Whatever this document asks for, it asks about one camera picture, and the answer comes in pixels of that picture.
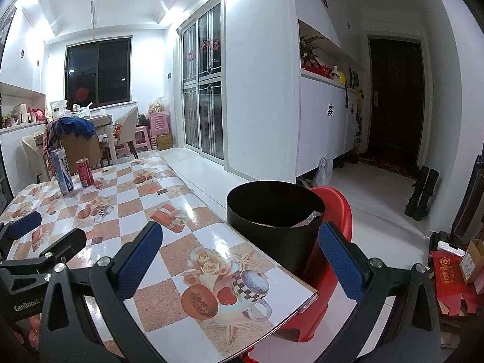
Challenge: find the red drink can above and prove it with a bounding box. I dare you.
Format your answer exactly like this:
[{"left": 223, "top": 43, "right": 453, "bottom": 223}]
[{"left": 76, "top": 158, "right": 95, "bottom": 188}]

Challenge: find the red plastic stool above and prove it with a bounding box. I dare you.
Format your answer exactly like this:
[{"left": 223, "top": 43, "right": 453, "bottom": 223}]
[{"left": 242, "top": 186, "right": 354, "bottom": 360}]

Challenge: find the small pink stool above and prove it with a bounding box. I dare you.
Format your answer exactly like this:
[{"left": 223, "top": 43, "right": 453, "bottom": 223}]
[{"left": 134, "top": 126, "right": 152, "bottom": 151}]

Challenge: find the dark window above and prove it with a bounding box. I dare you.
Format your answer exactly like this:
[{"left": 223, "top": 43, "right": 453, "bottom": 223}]
[{"left": 64, "top": 37, "right": 133, "bottom": 108}]

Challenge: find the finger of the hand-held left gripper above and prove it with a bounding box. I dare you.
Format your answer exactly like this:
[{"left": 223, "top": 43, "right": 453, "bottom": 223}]
[
  {"left": 0, "top": 211, "right": 43, "bottom": 252},
  {"left": 0, "top": 228, "right": 87, "bottom": 273}
]

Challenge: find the clear bag of snacks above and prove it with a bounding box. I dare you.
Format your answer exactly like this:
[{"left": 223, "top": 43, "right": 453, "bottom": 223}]
[{"left": 149, "top": 94, "right": 170, "bottom": 114}]

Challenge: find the chair with draped clothes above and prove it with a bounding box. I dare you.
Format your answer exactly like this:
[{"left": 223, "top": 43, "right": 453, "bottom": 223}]
[{"left": 34, "top": 113, "right": 116, "bottom": 167}]

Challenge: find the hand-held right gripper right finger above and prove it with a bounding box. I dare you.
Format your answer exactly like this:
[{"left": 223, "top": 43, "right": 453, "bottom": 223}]
[{"left": 318, "top": 221, "right": 442, "bottom": 363}]

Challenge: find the red checkered cloth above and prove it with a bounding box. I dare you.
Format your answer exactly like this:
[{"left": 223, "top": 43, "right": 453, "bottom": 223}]
[{"left": 43, "top": 121, "right": 63, "bottom": 152}]

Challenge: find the beige chair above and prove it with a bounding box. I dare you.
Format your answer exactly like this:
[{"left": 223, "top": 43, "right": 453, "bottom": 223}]
[
  {"left": 21, "top": 135, "right": 51, "bottom": 182},
  {"left": 115, "top": 106, "right": 139, "bottom": 159}
]

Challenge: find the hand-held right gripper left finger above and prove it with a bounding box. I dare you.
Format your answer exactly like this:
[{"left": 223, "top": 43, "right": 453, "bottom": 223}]
[{"left": 38, "top": 220, "right": 164, "bottom": 363}]

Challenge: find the glass sliding door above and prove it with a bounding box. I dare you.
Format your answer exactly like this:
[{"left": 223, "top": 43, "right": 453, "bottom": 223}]
[{"left": 178, "top": 0, "right": 227, "bottom": 172}]

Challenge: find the blue cloth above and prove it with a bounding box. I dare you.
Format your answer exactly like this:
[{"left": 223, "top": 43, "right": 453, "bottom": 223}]
[{"left": 57, "top": 116, "right": 97, "bottom": 139}]

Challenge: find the small tan cardboard box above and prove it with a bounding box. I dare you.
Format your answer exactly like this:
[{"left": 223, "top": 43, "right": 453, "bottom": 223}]
[{"left": 459, "top": 239, "right": 484, "bottom": 285}]

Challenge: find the white plastic bag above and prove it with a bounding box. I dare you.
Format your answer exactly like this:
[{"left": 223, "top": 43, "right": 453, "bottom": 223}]
[
  {"left": 49, "top": 100, "right": 69, "bottom": 119},
  {"left": 313, "top": 157, "right": 334, "bottom": 186}
]

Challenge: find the white sideboard cabinet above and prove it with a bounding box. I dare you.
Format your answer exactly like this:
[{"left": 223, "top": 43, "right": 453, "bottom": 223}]
[{"left": 297, "top": 69, "right": 360, "bottom": 186}]

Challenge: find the red patterned doormat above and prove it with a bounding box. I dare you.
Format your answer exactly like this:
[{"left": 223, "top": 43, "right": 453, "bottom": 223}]
[{"left": 357, "top": 159, "right": 418, "bottom": 180}]

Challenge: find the black boot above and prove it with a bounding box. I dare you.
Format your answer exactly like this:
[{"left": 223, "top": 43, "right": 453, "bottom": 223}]
[
  {"left": 413, "top": 168, "right": 441, "bottom": 222},
  {"left": 404, "top": 165, "right": 430, "bottom": 216}
]

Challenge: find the potted plant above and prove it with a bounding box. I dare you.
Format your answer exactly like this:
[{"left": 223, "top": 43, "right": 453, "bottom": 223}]
[{"left": 299, "top": 35, "right": 326, "bottom": 69}]

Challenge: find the dark entry door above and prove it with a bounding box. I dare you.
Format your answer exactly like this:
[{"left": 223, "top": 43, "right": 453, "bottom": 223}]
[{"left": 367, "top": 36, "right": 424, "bottom": 180}]

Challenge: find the black round bin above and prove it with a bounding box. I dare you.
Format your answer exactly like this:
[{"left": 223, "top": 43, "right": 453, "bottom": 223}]
[{"left": 226, "top": 181, "right": 326, "bottom": 278}]

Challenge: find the stack of pink stools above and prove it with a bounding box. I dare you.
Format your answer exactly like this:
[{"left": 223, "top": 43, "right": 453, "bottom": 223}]
[{"left": 149, "top": 111, "right": 172, "bottom": 148}]

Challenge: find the upright floor cleaner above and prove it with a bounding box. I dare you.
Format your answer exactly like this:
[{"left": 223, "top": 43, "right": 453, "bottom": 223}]
[{"left": 431, "top": 155, "right": 484, "bottom": 250}]

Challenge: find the tall silver drink can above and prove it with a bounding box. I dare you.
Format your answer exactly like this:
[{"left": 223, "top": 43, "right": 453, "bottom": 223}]
[{"left": 50, "top": 147, "right": 74, "bottom": 194}]

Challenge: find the flattened red carton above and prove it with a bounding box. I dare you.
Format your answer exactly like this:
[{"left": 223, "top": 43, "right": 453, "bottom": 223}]
[{"left": 429, "top": 250, "right": 481, "bottom": 316}]

